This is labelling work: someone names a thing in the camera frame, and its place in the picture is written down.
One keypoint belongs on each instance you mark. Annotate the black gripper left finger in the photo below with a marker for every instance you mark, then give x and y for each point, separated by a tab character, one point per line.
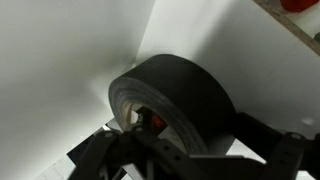
154	158

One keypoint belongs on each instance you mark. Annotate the small red object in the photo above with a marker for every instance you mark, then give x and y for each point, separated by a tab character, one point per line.
297	5

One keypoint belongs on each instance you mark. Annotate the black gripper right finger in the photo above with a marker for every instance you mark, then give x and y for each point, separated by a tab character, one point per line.
285	154

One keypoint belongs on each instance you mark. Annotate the black tape roll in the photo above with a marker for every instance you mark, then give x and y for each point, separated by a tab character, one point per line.
184	95

